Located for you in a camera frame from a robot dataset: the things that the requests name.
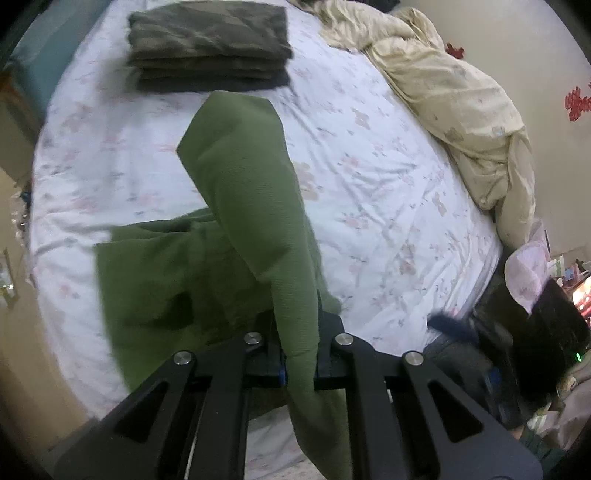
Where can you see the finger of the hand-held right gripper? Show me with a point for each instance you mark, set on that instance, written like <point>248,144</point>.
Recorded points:
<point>455,326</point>

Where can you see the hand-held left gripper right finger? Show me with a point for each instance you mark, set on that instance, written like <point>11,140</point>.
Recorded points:
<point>330,362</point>

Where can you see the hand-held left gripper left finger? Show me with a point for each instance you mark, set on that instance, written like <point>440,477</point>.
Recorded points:
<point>258,357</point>

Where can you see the green pants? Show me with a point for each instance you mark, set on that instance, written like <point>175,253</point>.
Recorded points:
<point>249,198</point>

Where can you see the folded dark grey pants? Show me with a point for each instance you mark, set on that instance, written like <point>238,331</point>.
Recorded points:
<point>212,83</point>

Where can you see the folded olive pants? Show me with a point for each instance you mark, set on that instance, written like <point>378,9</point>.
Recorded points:
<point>207,68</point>

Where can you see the grey cloth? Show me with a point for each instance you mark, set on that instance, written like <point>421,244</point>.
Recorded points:
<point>450,353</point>

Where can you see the pink floral pillow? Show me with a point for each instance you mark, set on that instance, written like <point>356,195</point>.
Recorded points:
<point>526,272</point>

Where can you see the white floral bed sheet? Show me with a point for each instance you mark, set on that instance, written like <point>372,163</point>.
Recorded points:
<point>378,194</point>

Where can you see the cream printed duvet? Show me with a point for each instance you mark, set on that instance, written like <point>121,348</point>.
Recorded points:
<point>443,87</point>

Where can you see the black clothing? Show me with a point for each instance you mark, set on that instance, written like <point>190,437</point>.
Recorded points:
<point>385,4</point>

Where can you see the large red wall decoration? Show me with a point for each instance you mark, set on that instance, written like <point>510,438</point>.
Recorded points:
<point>578,102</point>

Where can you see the small red wall decoration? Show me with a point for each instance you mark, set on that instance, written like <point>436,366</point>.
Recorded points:
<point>455,50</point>

